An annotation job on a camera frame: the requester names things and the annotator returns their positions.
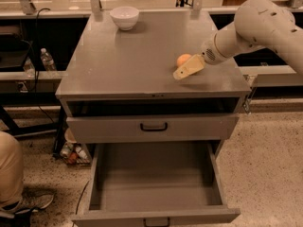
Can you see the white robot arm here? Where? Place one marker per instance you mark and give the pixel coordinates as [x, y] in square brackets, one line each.
[257, 24]

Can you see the orange fruit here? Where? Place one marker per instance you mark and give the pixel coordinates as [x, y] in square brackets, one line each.
[182, 59]

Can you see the clear plastic water bottle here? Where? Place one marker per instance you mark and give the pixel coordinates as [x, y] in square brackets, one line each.
[47, 60]

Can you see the grey sneaker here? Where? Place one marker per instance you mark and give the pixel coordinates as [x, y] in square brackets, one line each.
[31, 201]

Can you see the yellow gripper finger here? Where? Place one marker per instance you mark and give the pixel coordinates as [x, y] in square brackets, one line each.
[193, 65]

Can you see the grey metal drawer cabinet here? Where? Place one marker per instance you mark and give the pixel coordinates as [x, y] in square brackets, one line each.
[130, 73]

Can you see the white ceramic bowl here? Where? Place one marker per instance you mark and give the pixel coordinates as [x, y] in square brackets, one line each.
[125, 18]

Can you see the bottles under cabinet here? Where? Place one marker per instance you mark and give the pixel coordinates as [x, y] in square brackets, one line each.
[74, 152]

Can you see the closed grey upper drawer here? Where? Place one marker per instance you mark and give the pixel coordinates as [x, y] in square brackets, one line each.
[152, 128]

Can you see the open grey lower drawer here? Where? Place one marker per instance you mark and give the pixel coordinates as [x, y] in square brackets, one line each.
[163, 184]

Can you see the person leg khaki trousers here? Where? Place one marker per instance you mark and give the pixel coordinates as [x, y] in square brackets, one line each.
[11, 170]

